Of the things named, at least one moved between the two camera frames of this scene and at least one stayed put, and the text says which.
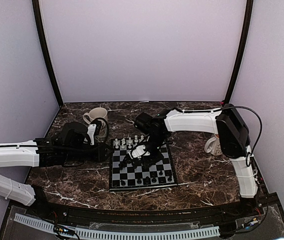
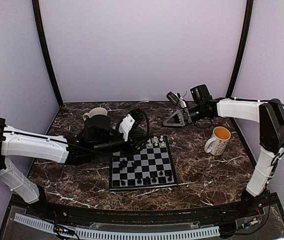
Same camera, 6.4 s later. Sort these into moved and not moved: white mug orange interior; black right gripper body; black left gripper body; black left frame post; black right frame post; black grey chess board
Moved: black right gripper body; black left gripper body
Not moved: black grey chess board; black left frame post; black right frame post; white mug orange interior
